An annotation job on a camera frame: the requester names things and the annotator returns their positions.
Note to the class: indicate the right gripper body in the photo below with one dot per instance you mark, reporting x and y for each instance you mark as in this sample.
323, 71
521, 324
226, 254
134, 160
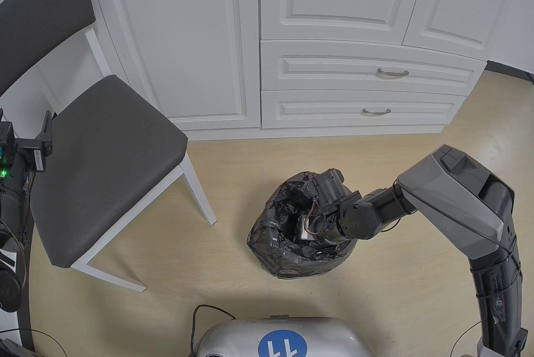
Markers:
319, 228

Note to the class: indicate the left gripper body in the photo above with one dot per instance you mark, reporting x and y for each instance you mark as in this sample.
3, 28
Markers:
16, 176

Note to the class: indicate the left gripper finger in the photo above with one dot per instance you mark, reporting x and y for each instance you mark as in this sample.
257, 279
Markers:
47, 125

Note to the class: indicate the black plastic bag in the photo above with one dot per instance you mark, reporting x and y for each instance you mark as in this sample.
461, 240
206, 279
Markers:
288, 251

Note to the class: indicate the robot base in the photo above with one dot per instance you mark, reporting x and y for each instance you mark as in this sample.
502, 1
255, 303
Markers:
283, 340

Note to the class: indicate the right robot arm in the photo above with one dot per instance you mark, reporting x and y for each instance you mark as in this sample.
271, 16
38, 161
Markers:
454, 196

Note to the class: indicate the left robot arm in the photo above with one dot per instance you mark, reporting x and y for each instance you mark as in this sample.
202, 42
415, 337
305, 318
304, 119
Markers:
12, 221

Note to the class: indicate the dark grey cushioned white chair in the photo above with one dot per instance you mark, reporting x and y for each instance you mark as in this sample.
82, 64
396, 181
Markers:
108, 163

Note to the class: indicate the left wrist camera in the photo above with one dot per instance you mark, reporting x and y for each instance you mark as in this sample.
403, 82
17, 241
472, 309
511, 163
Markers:
6, 138

